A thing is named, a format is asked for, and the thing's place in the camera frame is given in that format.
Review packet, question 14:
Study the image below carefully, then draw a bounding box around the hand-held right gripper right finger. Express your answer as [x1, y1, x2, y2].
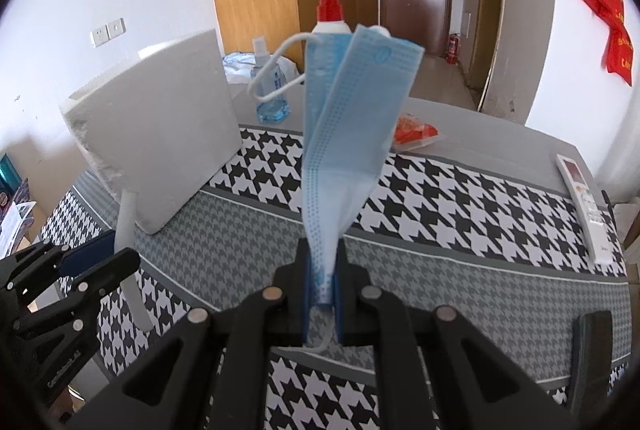
[332, 243, 566, 430]

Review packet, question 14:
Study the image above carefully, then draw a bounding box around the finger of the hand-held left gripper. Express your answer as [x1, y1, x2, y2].
[0, 230, 120, 296]
[12, 249, 141, 341]

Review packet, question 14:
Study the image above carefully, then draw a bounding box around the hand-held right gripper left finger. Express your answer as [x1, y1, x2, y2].
[65, 237, 311, 430]

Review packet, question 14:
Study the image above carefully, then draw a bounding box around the white foam box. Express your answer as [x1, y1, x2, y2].
[59, 29, 242, 235]

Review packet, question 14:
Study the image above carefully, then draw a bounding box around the blue face mask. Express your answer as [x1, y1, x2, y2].
[248, 24, 426, 353]

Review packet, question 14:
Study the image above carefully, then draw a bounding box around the pile of printed packets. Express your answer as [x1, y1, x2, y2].
[0, 153, 36, 256]

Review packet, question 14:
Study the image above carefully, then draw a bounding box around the houndstooth tablecloth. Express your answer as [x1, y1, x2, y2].
[40, 125, 631, 430]

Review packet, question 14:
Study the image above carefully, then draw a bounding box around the red snack packet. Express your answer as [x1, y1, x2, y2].
[392, 113, 441, 151]

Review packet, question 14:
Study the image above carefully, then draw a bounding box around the blue sanitizer bottle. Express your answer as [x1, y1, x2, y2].
[252, 36, 292, 122]

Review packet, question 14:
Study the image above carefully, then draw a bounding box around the light blue cloth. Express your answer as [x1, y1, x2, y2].
[222, 52, 307, 85]

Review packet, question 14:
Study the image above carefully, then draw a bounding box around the black rectangular object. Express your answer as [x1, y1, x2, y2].
[570, 310, 613, 406]

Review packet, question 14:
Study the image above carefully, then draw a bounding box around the white remote control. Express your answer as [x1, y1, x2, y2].
[556, 153, 623, 265]

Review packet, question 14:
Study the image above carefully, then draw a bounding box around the white pump bottle red pump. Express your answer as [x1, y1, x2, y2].
[298, 0, 352, 36]

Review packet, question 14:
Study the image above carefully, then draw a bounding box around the brown door frame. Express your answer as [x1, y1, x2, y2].
[467, 0, 506, 111]

